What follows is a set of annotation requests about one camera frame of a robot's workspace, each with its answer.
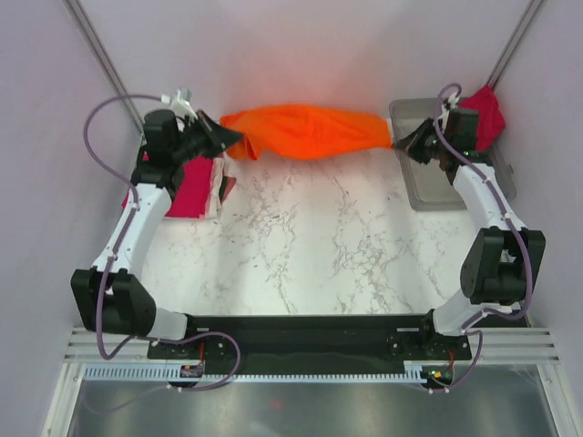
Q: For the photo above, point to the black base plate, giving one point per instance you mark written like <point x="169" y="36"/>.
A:
<point x="314" y="343"/>

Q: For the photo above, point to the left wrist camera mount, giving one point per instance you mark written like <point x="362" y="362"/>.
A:
<point x="179" y="103"/>

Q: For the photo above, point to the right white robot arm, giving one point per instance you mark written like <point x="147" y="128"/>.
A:
<point x="500" y="269"/>

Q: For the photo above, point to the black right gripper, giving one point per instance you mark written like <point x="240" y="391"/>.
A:
<point x="412" y="144"/>

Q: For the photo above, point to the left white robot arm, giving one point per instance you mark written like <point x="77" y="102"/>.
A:
<point x="109" y="295"/>

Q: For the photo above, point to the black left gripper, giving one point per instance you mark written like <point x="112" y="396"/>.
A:
<point x="218" y="137"/>

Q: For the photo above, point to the stack of folded shirts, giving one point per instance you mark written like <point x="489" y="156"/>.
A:
<point x="222" y="183"/>

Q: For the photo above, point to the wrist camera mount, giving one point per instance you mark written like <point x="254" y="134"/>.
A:
<point x="451" y="102"/>
<point x="179" y="103"/>

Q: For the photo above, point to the orange t shirt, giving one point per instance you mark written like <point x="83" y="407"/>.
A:
<point x="304" y="132"/>

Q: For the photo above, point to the aluminium corner rail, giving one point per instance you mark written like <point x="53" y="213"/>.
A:
<point x="518" y="35"/>
<point x="96" y="46"/>

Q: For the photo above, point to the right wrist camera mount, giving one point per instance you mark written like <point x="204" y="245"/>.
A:
<point x="451" y="102"/>

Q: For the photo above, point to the white slotted cable duct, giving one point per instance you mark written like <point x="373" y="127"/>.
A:
<point x="190" y="372"/>

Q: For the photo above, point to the aluminium frame rail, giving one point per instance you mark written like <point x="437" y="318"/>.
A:
<point x="501" y="346"/>

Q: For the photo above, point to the magenta folded t shirt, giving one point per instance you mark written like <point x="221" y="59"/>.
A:
<point x="196" y="197"/>

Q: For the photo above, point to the left aluminium corner rail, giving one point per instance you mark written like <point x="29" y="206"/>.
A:
<point x="96" y="46"/>

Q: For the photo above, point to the red crumpled t shirt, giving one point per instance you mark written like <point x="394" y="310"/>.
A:
<point x="491" y="122"/>

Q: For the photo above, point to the right aluminium corner rail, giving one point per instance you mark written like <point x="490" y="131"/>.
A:
<point x="518" y="35"/>

